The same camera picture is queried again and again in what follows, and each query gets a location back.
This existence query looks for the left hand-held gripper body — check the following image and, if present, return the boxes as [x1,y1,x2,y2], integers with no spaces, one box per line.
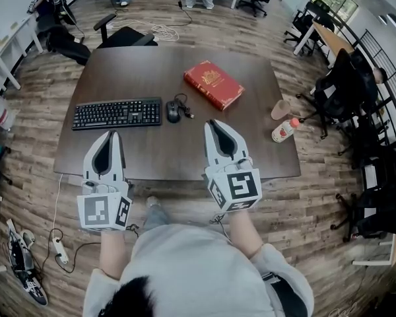
[76,178,135,234]

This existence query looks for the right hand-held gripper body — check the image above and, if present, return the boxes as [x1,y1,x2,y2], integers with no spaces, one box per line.
[202,156,263,213]

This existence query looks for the black keyboard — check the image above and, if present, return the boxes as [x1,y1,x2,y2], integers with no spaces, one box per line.
[71,96,163,132]

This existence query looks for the black wired mouse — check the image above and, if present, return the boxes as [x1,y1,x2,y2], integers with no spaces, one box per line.
[166,92,195,124]

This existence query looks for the person's right forearm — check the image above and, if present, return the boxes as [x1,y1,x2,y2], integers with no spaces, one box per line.
[226,209,265,260]

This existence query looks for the person's left forearm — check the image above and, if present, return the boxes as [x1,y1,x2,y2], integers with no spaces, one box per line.
[99,231,126,280]

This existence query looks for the white bottle red cap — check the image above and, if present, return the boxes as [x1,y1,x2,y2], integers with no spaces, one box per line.
[271,117,300,143]

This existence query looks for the pink plastic cup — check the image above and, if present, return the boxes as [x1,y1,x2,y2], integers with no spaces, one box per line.
[270,99,291,121]

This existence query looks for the white power strip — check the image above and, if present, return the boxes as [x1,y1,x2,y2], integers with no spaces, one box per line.
[51,236,70,264]

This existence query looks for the person's leg in jeans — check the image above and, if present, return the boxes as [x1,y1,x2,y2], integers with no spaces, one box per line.
[141,195,171,232]

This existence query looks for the red hardcover book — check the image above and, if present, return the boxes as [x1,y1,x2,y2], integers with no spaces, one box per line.
[183,60,246,112]

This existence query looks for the spare hand-held gripper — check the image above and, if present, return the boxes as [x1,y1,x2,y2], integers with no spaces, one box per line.
[6,219,50,307]

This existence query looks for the person's grey shirt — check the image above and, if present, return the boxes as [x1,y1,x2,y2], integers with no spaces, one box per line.
[82,223,315,317]

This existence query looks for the wooden top desk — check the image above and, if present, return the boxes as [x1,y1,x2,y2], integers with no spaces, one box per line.
[293,20,356,69]

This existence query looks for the white desk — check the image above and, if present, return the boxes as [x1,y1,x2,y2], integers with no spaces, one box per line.
[0,11,44,92]

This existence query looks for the black metal railing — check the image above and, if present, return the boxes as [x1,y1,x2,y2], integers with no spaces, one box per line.
[343,21,396,184]

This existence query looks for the black body strap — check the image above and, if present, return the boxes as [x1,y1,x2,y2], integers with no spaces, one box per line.
[261,271,310,317]

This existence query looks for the white coiled cable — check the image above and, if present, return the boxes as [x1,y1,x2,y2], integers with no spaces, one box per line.
[112,18,181,43]

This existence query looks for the white desk frame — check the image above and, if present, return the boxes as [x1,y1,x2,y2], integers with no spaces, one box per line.
[351,223,396,267]

